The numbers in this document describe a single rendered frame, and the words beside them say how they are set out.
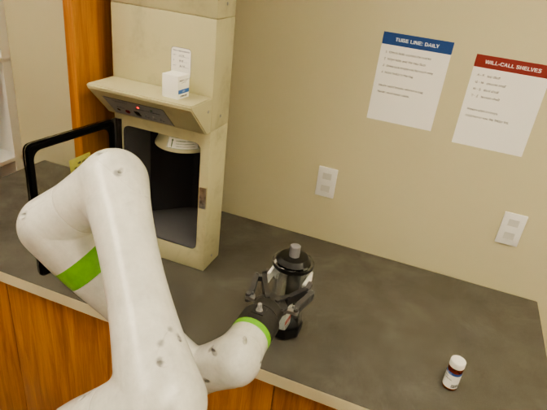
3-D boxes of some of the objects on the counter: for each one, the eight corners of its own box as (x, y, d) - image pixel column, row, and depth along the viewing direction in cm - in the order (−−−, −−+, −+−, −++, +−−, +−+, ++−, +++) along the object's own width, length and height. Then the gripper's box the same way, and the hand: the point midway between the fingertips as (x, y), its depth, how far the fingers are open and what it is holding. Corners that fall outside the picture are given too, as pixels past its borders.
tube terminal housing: (159, 213, 189) (160, -3, 154) (236, 237, 181) (255, 13, 146) (118, 243, 168) (109, 1, 133) (203, 271, 160) (217, 19, 124)
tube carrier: (272, 307, 145) (281, 245, 135) (307, 319, 142) (319, 256, 132) (258, 329, 136) (266, 263, 126) (295, 342, 133) (307, 276, 123)
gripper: (308, 322, 109) (334, 270, 128) (220, 291, 115) (258, 246, 134) (303, 347, 112) (330, 294, 132) (218, 316, 118) (255, 269, 138)
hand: (291, 274), depth 131 cm, fingers closed on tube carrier, 9 cm apart
